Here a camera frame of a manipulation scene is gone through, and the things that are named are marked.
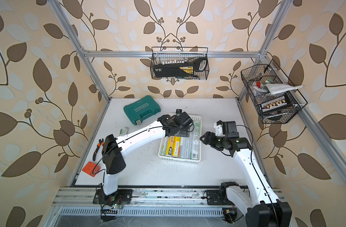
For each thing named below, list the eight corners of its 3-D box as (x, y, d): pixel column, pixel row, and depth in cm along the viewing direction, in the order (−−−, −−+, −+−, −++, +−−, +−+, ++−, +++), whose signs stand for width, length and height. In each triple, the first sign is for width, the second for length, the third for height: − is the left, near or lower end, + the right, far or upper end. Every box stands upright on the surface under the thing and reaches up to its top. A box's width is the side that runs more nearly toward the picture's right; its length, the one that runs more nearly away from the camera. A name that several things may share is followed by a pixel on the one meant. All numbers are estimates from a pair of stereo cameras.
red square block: (86, 173, 84) (81, 170, 80) (93, 164, 88) (88, 161, 84) (94, 177, 83) (90, 174, 79) (101, 168, 87) (97, 164, 82)
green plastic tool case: (135, 127, 105) (133, 123, 101) (124, 111, 114) (122, 107, 110) (162, 111, 114) (161, 107, 110) (149, 98, 124) (148, 94, 120)
